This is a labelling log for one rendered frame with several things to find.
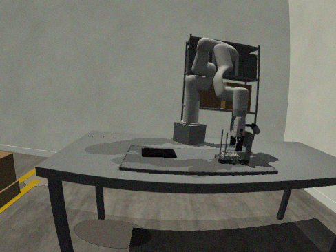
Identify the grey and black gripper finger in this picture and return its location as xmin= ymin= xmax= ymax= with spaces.
xmin=235 ymin=129 xmax=245 ymax=151
xmin=229 ymin=136 xmax=236 ymax=146

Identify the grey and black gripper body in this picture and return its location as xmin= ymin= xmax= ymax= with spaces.
xmin=229 ymin=115 xmax=246 ymax=138

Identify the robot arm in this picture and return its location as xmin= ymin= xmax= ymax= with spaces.
xmin=181 ymin=38 xmax=249 ymax=125

